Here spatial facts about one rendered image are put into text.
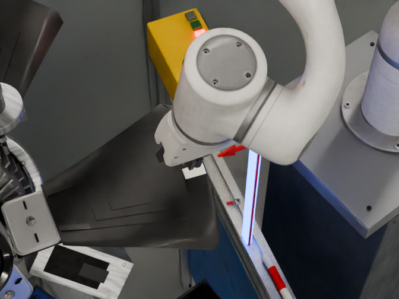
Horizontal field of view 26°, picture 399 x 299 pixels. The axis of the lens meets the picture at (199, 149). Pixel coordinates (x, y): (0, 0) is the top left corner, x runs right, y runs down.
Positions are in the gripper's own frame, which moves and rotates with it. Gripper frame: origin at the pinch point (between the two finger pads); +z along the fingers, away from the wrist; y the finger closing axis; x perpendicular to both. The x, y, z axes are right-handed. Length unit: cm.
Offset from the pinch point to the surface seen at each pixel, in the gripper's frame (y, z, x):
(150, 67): -19, 96, -48
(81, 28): -3, 75, -55
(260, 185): -46, 139, -17
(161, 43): -9.1, 30.7, -28.3
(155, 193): 5.1, 9.5, 1.3
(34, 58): 15.6, -5.6, -17.5
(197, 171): -1.9, 9.9, 0.3
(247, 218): -11.7, 32.2, 6.1
